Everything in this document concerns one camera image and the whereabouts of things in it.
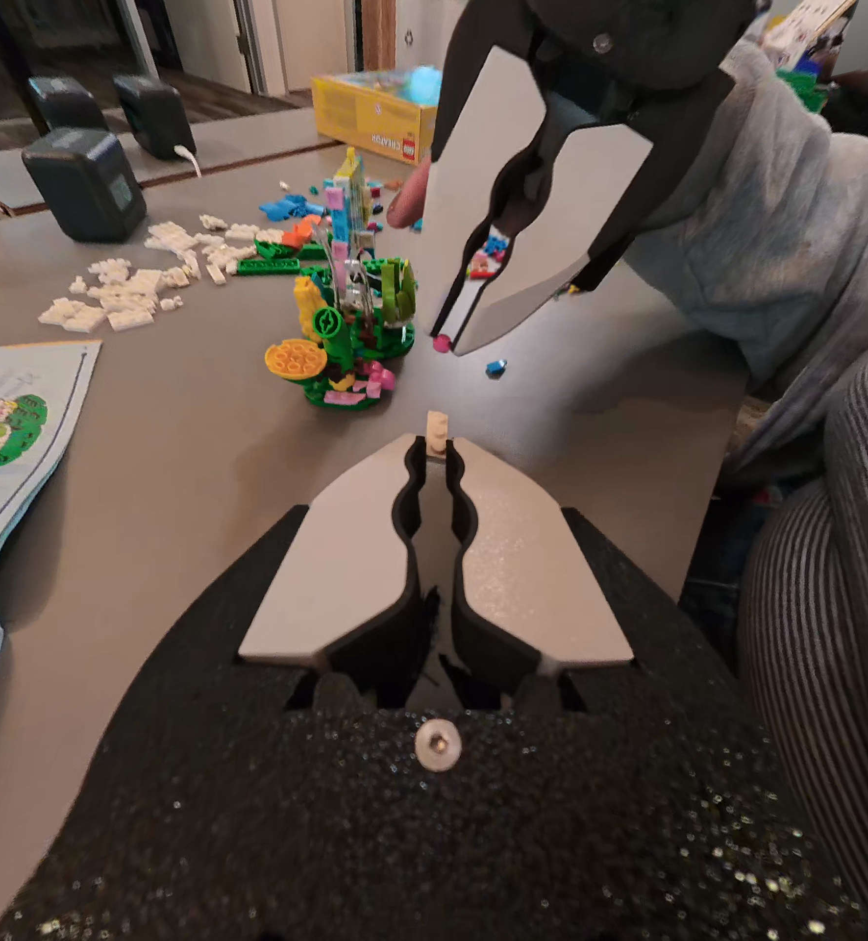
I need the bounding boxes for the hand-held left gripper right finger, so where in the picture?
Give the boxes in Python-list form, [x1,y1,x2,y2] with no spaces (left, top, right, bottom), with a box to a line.
[445,437,635,710]

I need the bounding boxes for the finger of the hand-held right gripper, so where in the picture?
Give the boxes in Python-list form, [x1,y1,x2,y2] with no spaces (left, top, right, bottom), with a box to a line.
[448,124,655,359]
[422,46,552,343]

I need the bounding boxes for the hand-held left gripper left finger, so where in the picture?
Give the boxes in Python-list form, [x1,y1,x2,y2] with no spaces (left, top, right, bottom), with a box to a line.
[238,434,442,710]

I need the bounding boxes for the person's right forearm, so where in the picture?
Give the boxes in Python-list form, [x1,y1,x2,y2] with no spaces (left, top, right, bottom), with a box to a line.
[625,40,868,464]

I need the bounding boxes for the grey desk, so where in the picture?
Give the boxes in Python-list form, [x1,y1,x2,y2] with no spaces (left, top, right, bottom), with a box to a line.
[0,140,751,941]

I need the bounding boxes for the person's right hand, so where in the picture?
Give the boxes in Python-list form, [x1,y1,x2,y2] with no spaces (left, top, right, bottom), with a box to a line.
[385,156,432,230]

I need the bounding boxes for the yellow toy brick box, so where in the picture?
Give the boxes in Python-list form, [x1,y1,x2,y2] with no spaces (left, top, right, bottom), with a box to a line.
[310,66,442,164]

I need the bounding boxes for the striped brick panel build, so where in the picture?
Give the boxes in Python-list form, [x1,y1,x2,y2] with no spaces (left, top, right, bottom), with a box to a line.
[322,146,389,254]

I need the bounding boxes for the green plastic bin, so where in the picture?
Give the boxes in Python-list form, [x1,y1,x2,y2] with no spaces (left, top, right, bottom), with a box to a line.
[772,66,835,115]

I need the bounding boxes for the person's jeans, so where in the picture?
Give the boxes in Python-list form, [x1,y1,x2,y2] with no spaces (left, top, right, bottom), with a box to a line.
[680,470,780,663]

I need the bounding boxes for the pile of small coloured bricks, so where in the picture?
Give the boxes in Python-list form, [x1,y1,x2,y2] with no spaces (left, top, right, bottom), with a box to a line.
[257,176,523,280]

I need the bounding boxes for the white door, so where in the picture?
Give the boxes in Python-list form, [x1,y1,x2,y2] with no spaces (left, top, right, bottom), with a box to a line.
[243,0,361,95]

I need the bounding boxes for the colourful brick flower model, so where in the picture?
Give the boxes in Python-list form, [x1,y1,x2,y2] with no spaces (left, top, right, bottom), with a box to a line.
[263,221,419,411]

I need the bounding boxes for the grey table with brown edge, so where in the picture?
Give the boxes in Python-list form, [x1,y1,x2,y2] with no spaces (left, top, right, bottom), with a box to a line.
[0,106,354,218]

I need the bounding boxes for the pile of green bricks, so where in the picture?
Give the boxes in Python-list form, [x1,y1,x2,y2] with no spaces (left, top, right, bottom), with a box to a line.
[235,235,332,276]

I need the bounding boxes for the dark grey power station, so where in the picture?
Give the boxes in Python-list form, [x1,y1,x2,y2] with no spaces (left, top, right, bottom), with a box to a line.
[22,127,148,244]
[112,74,198,161]
[28,75,110,133]

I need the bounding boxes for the pile of white bricks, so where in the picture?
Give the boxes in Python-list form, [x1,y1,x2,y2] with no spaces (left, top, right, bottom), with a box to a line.
[37,213,288,333]

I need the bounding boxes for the light blue instruction booklet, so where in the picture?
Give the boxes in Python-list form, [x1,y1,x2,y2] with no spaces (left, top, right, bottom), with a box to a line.
[0,340,104,758]

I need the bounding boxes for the wooden post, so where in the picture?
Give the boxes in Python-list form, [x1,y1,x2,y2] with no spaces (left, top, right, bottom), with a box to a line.
[360,0,398,72]

